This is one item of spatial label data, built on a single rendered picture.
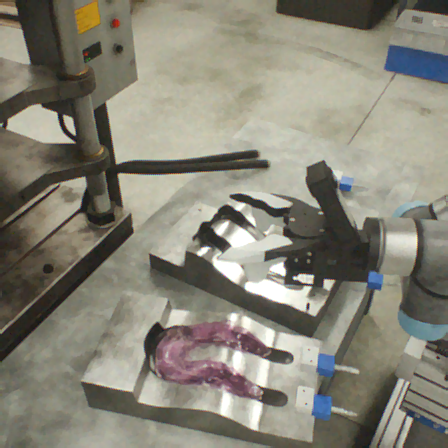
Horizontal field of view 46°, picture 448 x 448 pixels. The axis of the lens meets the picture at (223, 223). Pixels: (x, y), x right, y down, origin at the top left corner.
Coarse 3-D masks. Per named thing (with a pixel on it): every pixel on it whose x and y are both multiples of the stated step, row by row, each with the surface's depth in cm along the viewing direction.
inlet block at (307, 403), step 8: (304, 392) 115; (312, 392) 115; (296, 400) 114; (304, 400) 114; (312, 400) 114; (320, 400) 115; (328, 400) 115; (296, 408) 113; (304, 408) 112; (312, 408) 113; (320, 408) 114; (328, 408) 114; (336, 408) 114; (320, 416) 114; (328, 416) 113
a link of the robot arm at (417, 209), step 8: (416, 200) 86; (440, 200) 80; (400, 208) 86; (408, 208) 85; (416, 208) 84; (424, 208) 82; (432, 208) 81; (440, 208) 79; (392, 216) 88; (400, 216) 85; (408, 216) 84; (416, 216) 82; (424, 216) 81; (432, 216) 80; (440, 216) 79
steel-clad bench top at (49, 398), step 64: (256, 128) 209; (192, 192) 179; (256, 192) 180; (384, 192) 179; (128, 256) 157; (64, 320) 139; (256, 320) 139; (0, 384) 126; (64, 384) 126; (320, 384) 126
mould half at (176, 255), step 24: (192, 216) 161; (168, 240) 153; (240, 240) 145; (168, 264) 148; (192, 264) 142; (216, 264) 138; (216, 288) 143; (240, 288) 138; (264, 288) 137; (336, 288) 144; (264, 312) 139; (288, 312) 134; (312, 312) 130
